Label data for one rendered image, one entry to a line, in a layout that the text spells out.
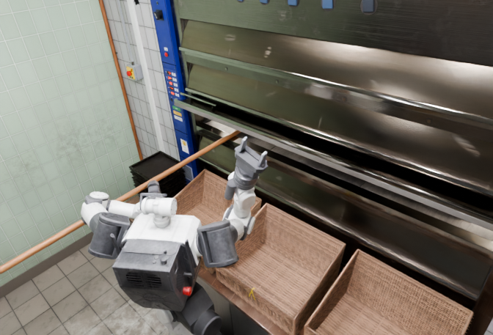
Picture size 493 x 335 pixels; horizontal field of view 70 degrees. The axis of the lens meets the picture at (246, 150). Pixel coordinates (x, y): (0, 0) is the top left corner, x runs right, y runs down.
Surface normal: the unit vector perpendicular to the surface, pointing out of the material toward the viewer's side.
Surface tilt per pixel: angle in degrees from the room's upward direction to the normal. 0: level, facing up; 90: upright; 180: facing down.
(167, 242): 0
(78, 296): 0
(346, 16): 90
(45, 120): 90
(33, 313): 0
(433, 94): 70
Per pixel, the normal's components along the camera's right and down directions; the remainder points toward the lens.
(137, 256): -0.06, -0.85
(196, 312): 0.49, -0.38
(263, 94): -0.65, 0.11
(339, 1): -0.67, 0.42
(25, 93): 0.74, 0.32
